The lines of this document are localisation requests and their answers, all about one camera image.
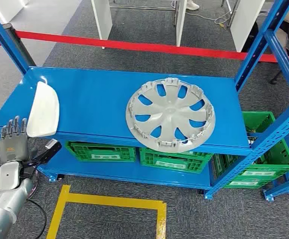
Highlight blue metal shelf rack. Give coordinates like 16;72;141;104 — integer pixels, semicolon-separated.
0;0;289;201
263;130;289;203

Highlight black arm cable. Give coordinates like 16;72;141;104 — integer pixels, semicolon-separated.
22;165;48;239

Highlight yellow floor tape square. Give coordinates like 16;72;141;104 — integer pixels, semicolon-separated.
46;184;167;239

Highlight grey wheel hubcap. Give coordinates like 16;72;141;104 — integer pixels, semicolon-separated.
126;77;216;154

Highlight person's foot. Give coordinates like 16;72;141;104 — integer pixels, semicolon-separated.
186;0;200;11

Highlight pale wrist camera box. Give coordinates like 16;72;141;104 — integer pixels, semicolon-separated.
45;138;58;150

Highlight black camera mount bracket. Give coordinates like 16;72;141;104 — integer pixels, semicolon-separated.
22;141;62;169

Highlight white curved plastic part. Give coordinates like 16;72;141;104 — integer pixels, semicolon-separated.
26;81;60;138

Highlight red barrier belt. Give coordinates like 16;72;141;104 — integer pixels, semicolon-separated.
0;30;289;65

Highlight white desk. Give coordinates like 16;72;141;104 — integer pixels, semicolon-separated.
230;0;266;52
91;0;188;49

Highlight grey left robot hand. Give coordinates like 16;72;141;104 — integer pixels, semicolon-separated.
0;116;30;163

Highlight white floor cable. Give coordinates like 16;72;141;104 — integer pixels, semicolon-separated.
170;0;232;29

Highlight green plastic crate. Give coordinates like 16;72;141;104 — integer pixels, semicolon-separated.
213;111;289;181
64;141;137;163
139;147;213;174
222;178;272;189

